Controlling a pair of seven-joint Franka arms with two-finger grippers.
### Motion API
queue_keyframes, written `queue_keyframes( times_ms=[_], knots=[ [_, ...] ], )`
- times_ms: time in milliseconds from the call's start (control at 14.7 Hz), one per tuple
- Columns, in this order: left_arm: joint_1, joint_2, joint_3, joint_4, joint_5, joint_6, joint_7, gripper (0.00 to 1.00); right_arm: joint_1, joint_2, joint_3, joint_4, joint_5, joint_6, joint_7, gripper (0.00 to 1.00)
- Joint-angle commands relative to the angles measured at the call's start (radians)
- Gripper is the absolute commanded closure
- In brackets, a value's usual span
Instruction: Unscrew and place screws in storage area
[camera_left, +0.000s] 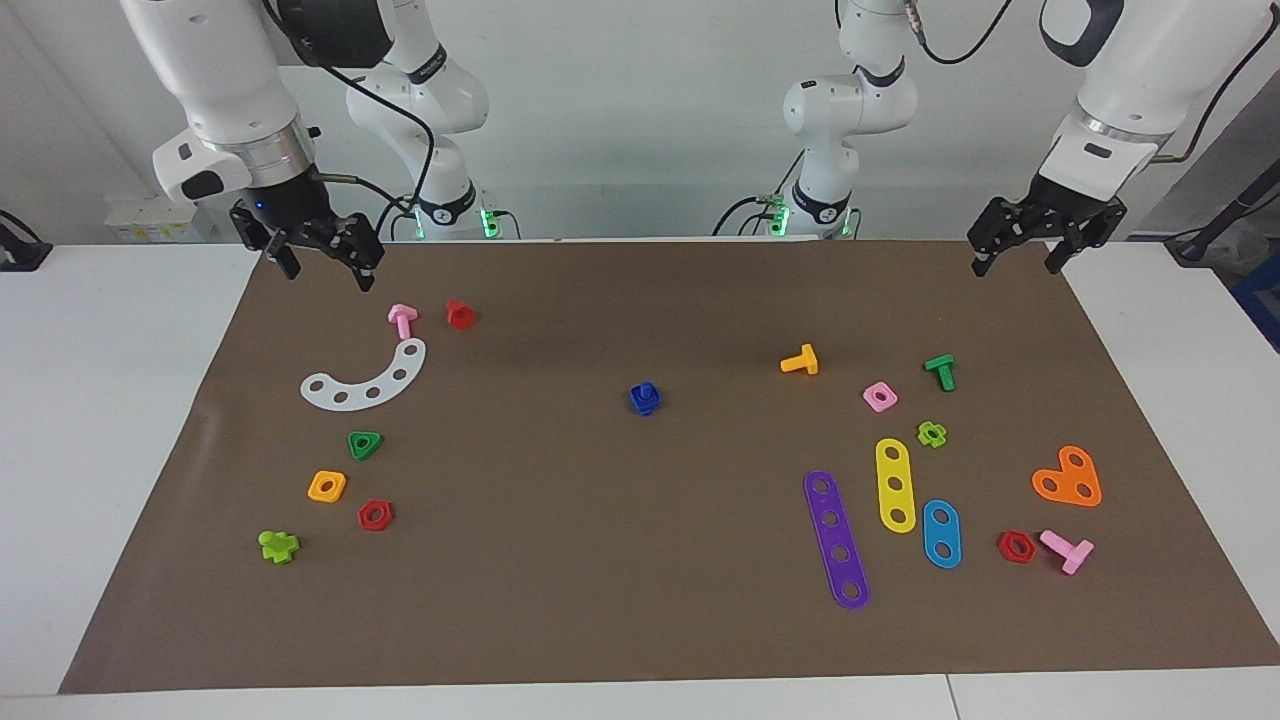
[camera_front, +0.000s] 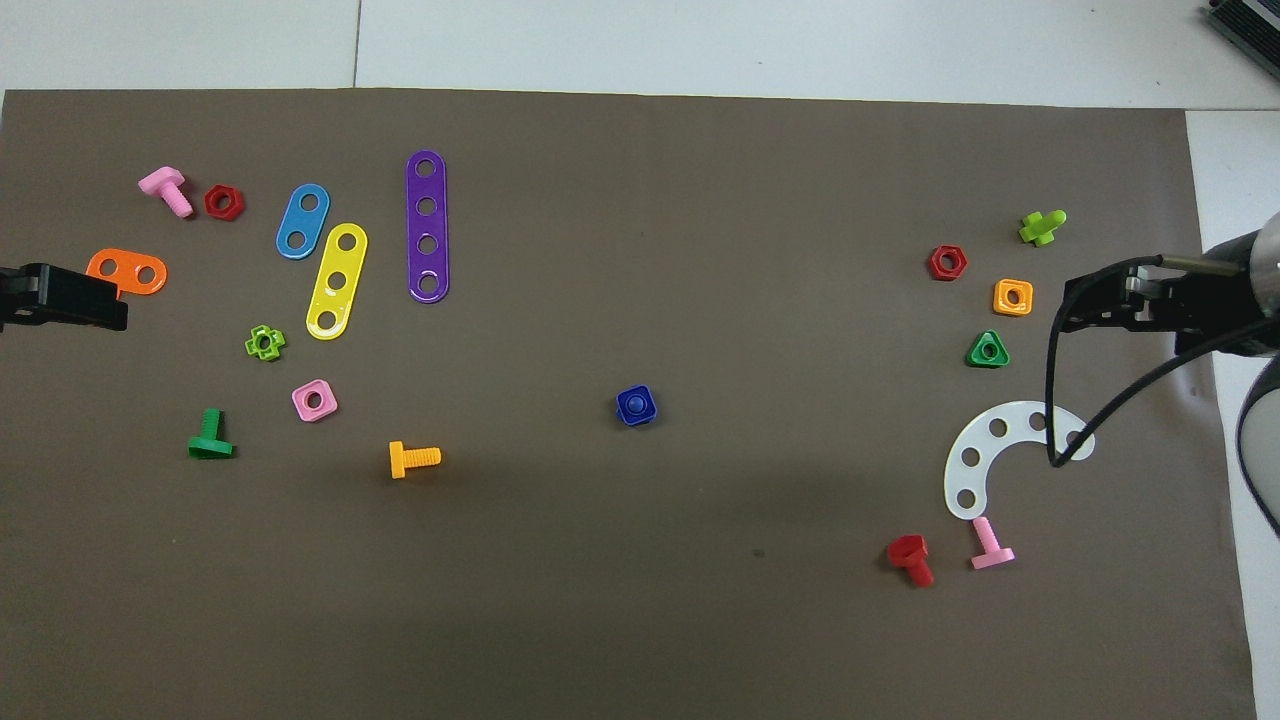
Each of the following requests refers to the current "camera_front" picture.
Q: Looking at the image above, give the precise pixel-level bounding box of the pink square plastic nut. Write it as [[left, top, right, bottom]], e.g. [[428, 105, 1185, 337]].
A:
[[291, 379, 339, 423]]

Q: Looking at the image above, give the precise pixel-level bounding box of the grey ribbed device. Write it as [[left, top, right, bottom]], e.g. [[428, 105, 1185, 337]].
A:
[[1203, 0, 1280, 63]]

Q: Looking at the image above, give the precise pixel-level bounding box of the red plastic bolt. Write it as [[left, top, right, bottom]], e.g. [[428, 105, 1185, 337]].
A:
[[886, 534, 936, 589]]

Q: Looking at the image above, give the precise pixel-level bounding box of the yellow three-hole plastic plate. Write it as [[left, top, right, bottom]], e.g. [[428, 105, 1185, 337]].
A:
[[305, 222, 369, 342]]

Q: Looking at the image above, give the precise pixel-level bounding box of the blue two-hole plastic plate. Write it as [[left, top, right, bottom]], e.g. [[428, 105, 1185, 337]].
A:
[[276, 183, 331, 261]]

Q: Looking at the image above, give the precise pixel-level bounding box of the white curved five-hole plate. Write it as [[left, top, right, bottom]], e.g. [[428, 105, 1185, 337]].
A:
[[943, 400, 1097, 522]]

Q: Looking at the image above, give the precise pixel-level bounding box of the purple four-hole plastic plate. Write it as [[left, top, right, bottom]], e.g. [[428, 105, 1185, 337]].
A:
[[405, 149, 451, 304]]

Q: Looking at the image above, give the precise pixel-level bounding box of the orange-yellow plastic bolt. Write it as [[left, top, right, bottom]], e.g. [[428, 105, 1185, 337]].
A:
[[389, 441, 442, 480]]

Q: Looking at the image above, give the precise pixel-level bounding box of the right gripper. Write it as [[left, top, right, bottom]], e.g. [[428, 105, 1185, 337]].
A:
[[1058, 228, 1280, 358]]

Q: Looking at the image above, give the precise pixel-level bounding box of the pink square-head plastic bolt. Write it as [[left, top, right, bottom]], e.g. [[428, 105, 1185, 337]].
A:
[[970, 516, 1016, 572], [138, 166, 195, 220]]

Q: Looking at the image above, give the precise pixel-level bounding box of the dark green plastic bolt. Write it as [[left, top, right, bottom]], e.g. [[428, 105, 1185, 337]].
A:
[[188, 408, 236, 460]]

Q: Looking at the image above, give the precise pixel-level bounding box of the brown table mat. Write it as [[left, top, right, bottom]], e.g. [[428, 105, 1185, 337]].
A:
[[0, 88, 1259, 720]]

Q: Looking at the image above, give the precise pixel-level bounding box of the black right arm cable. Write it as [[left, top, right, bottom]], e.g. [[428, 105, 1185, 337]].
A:
[[1045, 255, 1280, 469]]

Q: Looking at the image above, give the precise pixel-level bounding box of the lime green cross-head bolt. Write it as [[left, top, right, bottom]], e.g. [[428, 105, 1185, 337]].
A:
[[1018, 209, 1068, 247]]

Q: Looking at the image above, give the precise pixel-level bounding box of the blue square plastic nut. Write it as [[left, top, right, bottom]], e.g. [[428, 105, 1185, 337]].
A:
[[615, 385, 659, 429]]

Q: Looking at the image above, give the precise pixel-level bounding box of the orange L-shaped plastic plate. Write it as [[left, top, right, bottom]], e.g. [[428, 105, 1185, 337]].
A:
[[86, 248, 169, 301]]

